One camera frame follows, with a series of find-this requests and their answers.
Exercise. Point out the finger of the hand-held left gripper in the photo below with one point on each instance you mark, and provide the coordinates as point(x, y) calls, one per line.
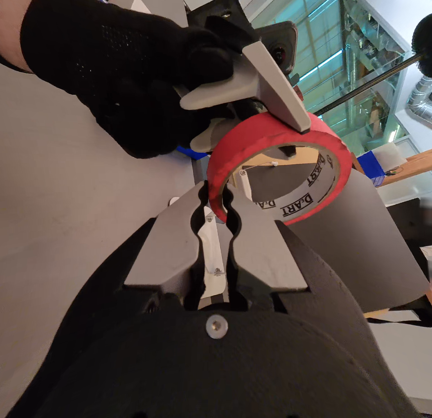
point(287, 150)
point(276, 87)

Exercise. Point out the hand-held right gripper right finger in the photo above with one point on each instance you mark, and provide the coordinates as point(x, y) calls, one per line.
point(266, 256)

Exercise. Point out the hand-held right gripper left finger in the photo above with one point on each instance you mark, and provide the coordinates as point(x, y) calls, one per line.
point(162, 252)

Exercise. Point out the red tape roll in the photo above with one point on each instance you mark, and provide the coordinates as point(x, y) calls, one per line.
point(236, 144)

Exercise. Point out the person's left forearm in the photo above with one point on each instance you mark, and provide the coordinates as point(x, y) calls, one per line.
point(13, 19)

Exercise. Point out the person's left hand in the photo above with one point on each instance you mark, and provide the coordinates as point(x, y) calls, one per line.
point(118, 70)

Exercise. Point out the blue plastic bin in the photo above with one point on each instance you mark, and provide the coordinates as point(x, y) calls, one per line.
point(369, 166)

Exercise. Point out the black panel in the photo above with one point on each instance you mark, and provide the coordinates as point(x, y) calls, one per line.
point(354, 239)

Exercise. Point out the black stand pole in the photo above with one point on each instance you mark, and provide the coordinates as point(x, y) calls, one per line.
point(371, 83)

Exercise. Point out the translucent plastic box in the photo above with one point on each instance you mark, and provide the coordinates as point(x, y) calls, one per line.
point(391, 156)

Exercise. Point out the wooden desk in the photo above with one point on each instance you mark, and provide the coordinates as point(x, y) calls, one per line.
point(418, 165)

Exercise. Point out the black fuzzy microphone cover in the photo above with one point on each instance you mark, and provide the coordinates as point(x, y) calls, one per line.
point(423, 40)

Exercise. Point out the white mounting bracket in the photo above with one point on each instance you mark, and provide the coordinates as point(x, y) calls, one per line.
point(211, 252)

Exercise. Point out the silver ventilation duct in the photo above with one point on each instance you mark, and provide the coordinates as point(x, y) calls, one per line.
point(422, 97)

